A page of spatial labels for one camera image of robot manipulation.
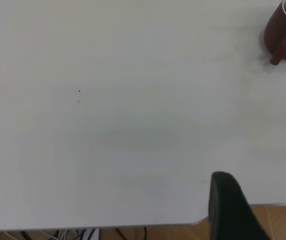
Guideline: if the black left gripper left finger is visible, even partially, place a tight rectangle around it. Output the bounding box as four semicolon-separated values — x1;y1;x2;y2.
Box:
208;171;271;240

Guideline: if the red ceramic mug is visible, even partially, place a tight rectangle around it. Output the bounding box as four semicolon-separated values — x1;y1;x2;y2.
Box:
263;0;286;66

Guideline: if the black floor cable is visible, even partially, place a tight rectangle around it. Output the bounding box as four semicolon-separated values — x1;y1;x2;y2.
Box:
114;226;148;240

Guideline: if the white floor cable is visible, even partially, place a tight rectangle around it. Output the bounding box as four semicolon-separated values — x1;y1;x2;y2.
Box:
2;229;70;240

